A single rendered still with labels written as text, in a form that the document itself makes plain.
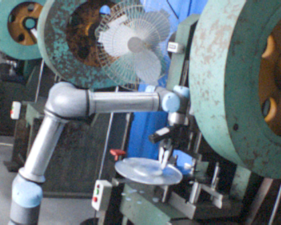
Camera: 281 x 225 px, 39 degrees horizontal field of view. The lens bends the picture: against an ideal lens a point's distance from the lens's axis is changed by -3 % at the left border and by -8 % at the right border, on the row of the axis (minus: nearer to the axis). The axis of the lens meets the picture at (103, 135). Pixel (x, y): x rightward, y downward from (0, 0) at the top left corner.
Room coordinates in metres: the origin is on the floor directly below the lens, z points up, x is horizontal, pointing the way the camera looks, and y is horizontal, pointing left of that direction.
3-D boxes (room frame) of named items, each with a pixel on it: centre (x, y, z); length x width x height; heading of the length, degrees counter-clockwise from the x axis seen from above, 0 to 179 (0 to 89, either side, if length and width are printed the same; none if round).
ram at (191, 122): (1.83, -0.41, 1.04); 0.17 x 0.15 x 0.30; 119
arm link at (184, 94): (1.76, -0.29, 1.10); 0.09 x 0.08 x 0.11; 103
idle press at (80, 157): (3.54, 0.07, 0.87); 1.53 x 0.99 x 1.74; 117
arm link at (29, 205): (1.51, 0.25, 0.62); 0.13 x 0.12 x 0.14; 13
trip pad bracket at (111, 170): (2.01, -0.10, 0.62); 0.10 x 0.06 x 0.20; 29
